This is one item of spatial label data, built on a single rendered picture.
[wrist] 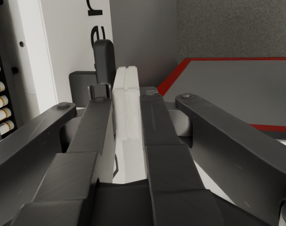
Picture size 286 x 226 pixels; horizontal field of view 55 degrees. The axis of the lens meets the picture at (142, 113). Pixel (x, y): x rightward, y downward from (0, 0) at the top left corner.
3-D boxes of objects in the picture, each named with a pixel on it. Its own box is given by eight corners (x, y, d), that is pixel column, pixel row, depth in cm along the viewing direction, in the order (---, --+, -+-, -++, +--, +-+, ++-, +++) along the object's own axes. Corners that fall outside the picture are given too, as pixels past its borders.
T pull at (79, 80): (114, 38, 20) (106, 40, 19) (122, 132, 22) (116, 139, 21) (70, 39, 21) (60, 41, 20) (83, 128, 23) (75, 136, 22)
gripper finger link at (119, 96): (129, 141, 16) (116, 141, 16) (129, 102, 22) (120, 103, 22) (125, 90, 15) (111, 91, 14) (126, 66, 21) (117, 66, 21)
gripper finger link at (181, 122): (140, 112, 13) (201, 108, 13) (138, 86, 18) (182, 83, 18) (142, 140, 14) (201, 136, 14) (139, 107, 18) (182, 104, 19)
